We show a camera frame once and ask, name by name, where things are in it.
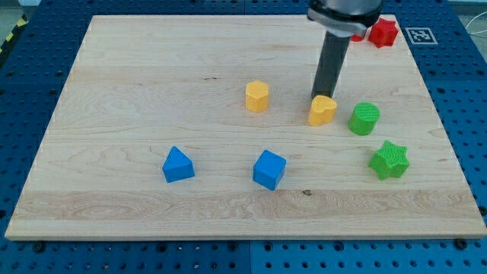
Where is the green star block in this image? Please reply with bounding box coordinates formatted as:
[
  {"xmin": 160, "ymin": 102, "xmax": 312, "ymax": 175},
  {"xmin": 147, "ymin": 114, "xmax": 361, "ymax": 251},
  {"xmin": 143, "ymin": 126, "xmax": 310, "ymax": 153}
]
[{"xmin": 368, "ymin": 140, "xmax": 409, "ymax": 180}]

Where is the white cable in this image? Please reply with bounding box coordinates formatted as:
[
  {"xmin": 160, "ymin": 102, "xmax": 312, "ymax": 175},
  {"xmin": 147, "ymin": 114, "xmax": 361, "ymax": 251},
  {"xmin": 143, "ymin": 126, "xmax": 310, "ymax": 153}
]
[{"xmin": 464, "ymin": 10, "xmax": 487, "ymax": 39}]

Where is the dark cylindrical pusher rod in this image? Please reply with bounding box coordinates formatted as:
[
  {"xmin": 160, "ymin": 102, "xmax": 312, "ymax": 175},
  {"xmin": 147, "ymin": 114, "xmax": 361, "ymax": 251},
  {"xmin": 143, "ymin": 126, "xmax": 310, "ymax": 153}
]
[{"xmin": 311, "ymin": 32, "xmax": 350, "ymax": 99}]

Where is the blue triangle block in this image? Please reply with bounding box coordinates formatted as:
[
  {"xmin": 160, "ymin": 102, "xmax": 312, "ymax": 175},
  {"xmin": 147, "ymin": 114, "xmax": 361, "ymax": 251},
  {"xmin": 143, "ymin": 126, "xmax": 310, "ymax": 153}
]
[{"xmin": 161, "ymin": 146, "xmax": 195, "ymax": 183}]

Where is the red block behind arm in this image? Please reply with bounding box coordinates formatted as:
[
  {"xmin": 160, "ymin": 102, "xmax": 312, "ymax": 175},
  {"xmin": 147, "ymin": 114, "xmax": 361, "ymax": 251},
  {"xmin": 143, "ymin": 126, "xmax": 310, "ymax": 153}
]
[{"xmin": 351, "ymin": 33, "xmax": 366, "ymax": 42}]

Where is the light wooden board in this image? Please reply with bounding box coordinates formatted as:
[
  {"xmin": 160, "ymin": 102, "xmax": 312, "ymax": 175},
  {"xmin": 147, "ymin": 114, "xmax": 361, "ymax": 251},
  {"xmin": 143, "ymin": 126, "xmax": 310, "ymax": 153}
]
[{"xmin": 5, "ymin": 15, "xmax": 486, "ymax": 241}]

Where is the yellow hexagon block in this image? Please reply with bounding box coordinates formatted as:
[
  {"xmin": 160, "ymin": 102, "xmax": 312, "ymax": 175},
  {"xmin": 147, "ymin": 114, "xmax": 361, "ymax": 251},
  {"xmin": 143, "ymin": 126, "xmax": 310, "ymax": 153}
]
[{"xmin": 245, "ymin": 80, "xmax": 269, "ymax": 113}]

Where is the yellow black hazard tape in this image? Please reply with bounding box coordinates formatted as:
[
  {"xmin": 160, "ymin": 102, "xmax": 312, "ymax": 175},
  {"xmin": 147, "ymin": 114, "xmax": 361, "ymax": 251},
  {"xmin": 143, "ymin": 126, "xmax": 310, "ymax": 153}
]
[{"xmin": 1, "ymin": 14, "xmax": 29, "ymax": 55}]

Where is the white fiducial marker tag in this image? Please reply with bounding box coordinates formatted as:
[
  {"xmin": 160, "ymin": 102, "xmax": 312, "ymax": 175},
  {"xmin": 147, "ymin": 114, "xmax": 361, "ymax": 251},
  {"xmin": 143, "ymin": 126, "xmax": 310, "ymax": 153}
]
[{"xmin": 405, "ymin": 27, "xmax": 438, "ymax": 45}]

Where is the red star block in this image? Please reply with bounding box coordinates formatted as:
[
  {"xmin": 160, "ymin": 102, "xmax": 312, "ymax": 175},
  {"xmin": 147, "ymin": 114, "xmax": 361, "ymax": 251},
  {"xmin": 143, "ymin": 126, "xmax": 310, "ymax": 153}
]
[{"xmin": 368, "ymin": 18, "xmax": 399, "ymax": 48}]

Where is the yellow heart block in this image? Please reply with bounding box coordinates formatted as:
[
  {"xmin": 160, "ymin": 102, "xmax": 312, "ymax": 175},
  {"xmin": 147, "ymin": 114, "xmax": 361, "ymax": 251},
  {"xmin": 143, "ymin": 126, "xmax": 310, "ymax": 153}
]
[{"xmin": 308, "ymin": 95, "xmax": 338, "ymax": 126}]

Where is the green cylinder block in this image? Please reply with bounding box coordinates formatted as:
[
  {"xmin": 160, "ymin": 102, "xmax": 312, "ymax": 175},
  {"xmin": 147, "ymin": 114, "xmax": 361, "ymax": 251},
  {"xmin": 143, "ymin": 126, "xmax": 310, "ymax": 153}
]
[{"xmin": 349, "ymin": 102, "xmax": 380, "ymax": 135}]

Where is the blue cube block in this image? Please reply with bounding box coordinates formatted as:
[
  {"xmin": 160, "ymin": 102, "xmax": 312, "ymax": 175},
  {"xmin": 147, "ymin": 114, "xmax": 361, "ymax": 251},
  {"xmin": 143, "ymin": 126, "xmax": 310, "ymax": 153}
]
[{"xmin": 253, "ymin": 150, "xmax": 287, "ymax": 190}]

